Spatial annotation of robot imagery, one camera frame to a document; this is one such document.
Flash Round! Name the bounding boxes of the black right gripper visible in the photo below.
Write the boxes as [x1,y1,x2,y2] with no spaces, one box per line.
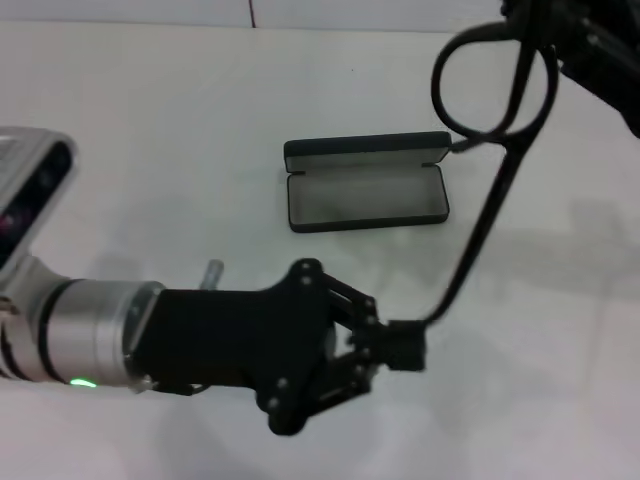
[499,0,640,140]

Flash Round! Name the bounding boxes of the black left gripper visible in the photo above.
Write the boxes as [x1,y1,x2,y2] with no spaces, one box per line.
[132,258,337,436]

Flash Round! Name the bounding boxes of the black glasses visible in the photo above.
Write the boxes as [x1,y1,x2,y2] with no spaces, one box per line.
[422,19,560,324]

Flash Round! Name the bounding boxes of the black glasses case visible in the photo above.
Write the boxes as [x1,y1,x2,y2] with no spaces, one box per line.
[283,130,454,235]

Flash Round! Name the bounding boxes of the gripper cable with plug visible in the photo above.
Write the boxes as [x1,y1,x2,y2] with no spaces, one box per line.
[201,258,225,291]

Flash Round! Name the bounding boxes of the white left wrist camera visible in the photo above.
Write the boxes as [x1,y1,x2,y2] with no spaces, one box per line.
[0,127,80,274]

